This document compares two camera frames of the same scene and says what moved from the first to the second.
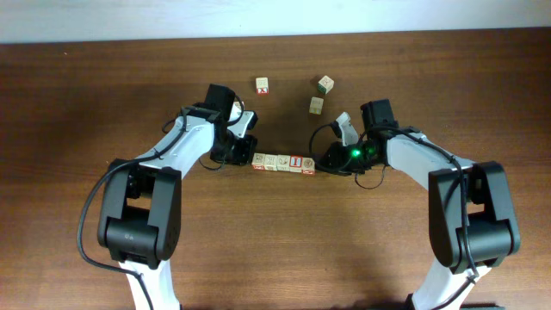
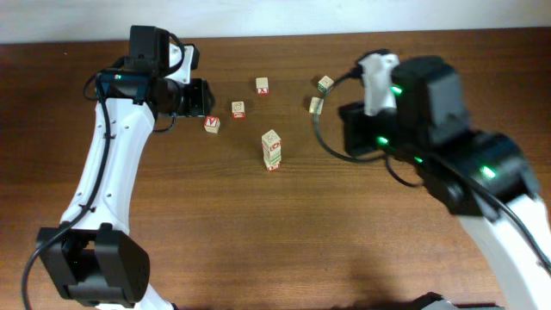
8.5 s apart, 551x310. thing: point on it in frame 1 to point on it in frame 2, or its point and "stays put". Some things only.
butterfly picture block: x=258 y=162 to x=272 y=167
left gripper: x=245 y=157 to x=202 y=106
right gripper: x=334 y=153 to x=352 y=117
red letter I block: x=296 y=164 to x=272 y=152
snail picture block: x=237 y=106 stays put
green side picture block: x=325 y=84 stays put
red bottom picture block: x=308 y=166 to x=271 y=145
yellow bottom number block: x=316 y=105 stays put
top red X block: x=262 y=86 stays put
